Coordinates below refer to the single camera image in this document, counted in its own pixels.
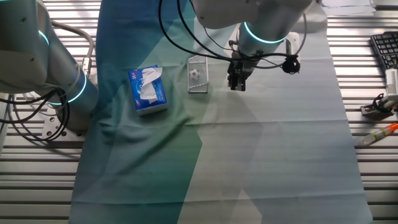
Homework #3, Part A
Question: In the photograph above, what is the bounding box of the orange capped marker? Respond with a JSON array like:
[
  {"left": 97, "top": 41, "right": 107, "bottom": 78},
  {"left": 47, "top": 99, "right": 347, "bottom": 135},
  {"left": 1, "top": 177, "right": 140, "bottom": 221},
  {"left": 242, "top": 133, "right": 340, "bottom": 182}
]
[{"left": 356, "top": 122, "right": 398, "bottom": 147}]

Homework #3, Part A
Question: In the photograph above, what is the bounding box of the white paper sheet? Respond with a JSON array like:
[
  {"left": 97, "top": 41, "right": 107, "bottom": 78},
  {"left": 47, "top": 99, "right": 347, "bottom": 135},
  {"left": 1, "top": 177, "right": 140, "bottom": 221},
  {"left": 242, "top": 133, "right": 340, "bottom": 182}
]
[{"left": 320, "top": 0, "right": 377, "bottom": 16}]

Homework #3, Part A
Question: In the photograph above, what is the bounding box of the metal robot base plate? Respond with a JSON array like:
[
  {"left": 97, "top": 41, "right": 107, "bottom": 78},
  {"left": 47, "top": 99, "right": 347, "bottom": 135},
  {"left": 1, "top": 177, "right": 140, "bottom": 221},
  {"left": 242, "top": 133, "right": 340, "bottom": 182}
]
[{"left": 42, "top": 114, "right": 86, "bottom": 141}]

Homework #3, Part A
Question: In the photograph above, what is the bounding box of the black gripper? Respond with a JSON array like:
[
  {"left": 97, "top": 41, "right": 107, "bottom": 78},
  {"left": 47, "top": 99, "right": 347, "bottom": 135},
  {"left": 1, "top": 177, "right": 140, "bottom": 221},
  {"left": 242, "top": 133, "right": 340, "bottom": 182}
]
[{"left": 226, "top": 60, "right": 256, "bottom": 92}]

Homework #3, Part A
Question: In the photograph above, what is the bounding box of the grey conduit hose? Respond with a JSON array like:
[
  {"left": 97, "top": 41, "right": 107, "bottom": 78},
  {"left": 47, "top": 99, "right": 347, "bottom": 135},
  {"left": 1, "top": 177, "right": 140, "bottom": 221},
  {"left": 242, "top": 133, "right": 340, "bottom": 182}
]
[{"left": 51, "top": 20, "right": 96, "bottom": 78}]

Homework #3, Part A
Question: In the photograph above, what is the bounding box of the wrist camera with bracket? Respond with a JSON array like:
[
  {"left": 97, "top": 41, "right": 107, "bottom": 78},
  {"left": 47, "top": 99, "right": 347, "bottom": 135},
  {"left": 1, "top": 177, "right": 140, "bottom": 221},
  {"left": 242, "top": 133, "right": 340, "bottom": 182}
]
[{"left": 281, "top": 30, "right": 302, "bottom": 75}]

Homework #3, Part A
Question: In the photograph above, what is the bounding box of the black keyboard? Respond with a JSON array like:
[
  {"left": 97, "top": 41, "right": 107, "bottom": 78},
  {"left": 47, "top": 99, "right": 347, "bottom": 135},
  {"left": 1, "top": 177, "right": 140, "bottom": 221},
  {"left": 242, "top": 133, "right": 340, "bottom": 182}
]
[{"left": 369, "top": 30, "right": 398, "bottom": 71}]

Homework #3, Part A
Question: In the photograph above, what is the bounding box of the blue-green gradient tablecloth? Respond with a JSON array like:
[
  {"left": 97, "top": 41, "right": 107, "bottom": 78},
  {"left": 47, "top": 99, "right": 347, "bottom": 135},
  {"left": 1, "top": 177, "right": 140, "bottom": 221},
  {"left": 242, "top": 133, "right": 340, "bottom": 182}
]
[{"left": 68, "top": 0, "right": 374, "bottom": 224}]

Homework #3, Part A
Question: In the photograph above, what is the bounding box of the blue tissue box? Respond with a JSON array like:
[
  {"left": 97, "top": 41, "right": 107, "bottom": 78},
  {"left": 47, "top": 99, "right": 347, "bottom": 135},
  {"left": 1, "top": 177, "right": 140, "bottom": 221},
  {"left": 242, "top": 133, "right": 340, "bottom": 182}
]
[{"left": 127, "top": 64, "right": 169, "bottom": 116}]

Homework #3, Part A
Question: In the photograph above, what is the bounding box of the black base cable bundle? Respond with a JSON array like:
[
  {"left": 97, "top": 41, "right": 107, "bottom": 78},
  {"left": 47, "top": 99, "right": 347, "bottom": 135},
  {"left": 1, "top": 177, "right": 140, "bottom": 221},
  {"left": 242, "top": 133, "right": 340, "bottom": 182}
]
[{"left": 0, "top": 88, "right": 69, "bottom": 144}]

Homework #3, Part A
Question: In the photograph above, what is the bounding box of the small camera on mount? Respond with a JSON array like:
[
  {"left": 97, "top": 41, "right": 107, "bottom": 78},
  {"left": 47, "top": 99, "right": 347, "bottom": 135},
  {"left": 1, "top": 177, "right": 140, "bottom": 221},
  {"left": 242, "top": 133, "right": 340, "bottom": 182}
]
[{"left": 359, "top": 68, "right": 398, "bottom": 118}]

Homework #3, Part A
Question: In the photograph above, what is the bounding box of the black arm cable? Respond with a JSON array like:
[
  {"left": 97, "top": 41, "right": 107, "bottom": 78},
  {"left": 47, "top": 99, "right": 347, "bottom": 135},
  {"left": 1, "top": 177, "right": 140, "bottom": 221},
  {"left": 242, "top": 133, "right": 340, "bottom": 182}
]
[{"left": 157, "top": 0, "right": 308, "bottom": 71}]

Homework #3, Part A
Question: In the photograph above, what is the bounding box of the white mesh toy goal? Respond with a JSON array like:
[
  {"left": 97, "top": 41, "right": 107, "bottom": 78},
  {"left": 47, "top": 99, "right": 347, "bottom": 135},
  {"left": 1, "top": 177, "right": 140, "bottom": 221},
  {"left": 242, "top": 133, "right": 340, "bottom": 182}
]
[{"left": 187, "top": 55, "right": 209, "bottom": 94}]

